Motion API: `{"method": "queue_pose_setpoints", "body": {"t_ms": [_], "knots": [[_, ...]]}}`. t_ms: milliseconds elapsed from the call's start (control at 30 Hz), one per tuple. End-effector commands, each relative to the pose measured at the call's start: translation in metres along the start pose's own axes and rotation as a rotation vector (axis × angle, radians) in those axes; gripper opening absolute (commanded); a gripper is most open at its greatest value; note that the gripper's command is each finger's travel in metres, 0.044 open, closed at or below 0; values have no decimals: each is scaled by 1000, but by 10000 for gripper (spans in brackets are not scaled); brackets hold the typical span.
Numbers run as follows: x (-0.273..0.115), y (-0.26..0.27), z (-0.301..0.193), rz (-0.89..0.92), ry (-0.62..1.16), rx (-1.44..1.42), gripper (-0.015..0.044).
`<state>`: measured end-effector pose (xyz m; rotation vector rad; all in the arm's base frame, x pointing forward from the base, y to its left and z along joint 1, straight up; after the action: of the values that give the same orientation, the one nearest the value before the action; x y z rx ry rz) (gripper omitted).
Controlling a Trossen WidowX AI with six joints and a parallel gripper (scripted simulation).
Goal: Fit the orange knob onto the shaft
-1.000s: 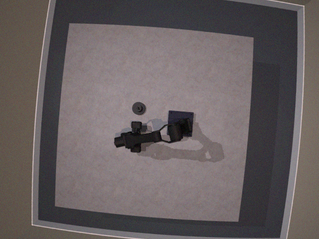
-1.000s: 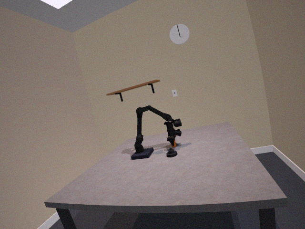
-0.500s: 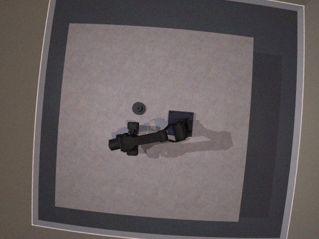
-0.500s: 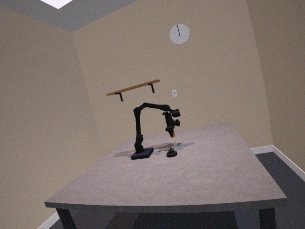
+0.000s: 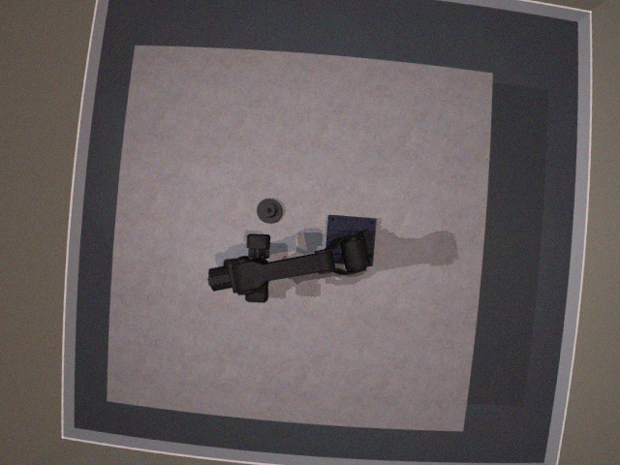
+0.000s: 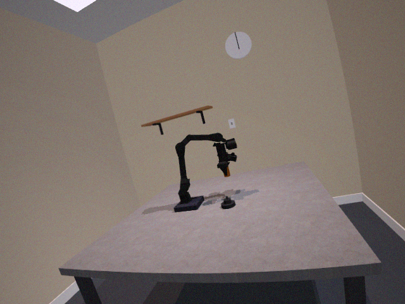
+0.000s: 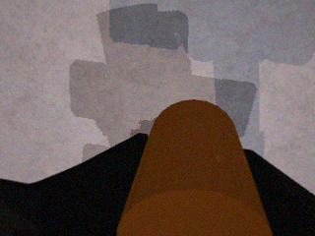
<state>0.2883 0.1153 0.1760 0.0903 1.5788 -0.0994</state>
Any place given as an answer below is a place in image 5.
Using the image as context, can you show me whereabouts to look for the dark grey round pedestal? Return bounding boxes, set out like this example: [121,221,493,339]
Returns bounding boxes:
[257,199,282,224]

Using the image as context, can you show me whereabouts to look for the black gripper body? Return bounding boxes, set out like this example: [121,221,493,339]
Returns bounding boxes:
[245,233,270,302]

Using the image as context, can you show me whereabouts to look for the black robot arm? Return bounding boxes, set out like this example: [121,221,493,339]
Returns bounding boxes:
[207,230,374,295]

